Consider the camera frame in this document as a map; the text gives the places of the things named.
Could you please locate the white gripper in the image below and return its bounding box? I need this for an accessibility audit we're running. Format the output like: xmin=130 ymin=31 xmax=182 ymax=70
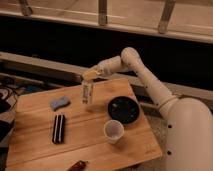
xmin=82 ymin=62 xmax=110 ymax=81

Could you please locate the white labelled bottle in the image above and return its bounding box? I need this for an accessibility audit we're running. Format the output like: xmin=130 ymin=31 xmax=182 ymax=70
xmin=82 ymin=80 xmax=94 ymax=104

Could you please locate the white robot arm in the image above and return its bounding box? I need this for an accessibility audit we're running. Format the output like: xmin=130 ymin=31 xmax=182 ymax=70
xmin=82 ymin=47 xmax=213 ymax=171

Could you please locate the black round plate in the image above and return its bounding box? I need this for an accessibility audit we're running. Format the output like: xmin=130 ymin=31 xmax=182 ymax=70
xmin=108 ymin=96 xmax=140 ymax=124

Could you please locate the blue sponge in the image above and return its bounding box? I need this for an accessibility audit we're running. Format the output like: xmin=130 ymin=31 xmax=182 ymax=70
xmin=50 ymin=96 xmax=70 ymax=111

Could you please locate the translucent plastic cup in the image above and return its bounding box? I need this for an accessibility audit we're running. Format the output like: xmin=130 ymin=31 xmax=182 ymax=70
xmin=103 ymin=120 xmax=124 ymax=144

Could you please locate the wooden board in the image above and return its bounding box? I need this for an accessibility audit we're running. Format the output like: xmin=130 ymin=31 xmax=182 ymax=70
xmin=6 ymin=78 xmax=162 ymax=171

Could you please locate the black white striped block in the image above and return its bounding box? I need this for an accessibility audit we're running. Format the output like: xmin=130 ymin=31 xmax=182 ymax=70
xmin=52 ymin=115 xmax=65 ymax=144

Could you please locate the red brown small object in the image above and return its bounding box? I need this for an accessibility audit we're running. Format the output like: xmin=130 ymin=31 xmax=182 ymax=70
xmin=67 ymin=160 xmax=88 ymax=171

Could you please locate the cables and clutter left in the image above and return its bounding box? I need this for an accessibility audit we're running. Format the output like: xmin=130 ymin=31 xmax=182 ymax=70
xmin=0 ymin=75 xmax=41 ymax=171

